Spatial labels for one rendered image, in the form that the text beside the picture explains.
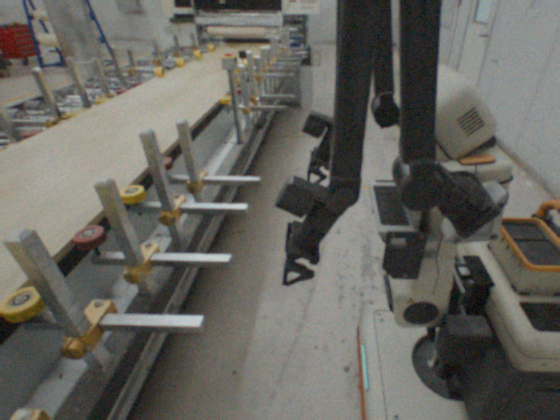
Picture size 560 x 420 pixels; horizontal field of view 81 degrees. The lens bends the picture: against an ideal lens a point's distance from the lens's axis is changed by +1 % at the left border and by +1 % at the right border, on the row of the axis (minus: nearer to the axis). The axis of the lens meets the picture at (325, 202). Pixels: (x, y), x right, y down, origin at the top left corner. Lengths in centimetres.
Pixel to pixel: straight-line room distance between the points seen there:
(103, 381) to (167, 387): 80
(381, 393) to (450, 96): 108
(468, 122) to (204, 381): 156
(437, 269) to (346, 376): 94
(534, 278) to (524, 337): 16
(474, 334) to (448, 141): 55
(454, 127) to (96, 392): 103
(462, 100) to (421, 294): 55
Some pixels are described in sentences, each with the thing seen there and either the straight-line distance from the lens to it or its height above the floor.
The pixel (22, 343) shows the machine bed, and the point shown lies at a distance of 120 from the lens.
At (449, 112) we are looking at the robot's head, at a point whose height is 133.
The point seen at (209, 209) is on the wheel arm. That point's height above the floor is 84.
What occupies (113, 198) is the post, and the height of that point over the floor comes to 107.
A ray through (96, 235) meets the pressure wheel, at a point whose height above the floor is 91.
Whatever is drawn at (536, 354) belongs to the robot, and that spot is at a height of 78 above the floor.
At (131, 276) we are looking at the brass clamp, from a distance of 113.
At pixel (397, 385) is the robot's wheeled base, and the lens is 144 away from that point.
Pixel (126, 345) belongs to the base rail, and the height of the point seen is 70.
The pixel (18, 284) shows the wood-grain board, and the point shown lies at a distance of 114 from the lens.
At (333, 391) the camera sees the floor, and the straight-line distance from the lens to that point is 171.
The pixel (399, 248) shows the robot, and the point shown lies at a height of 99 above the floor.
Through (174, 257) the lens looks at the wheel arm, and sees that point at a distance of 114.
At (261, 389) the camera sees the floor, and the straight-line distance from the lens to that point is 173.
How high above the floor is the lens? 153
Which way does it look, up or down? 33 degrees down
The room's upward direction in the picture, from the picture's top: 1 degrees clockwise
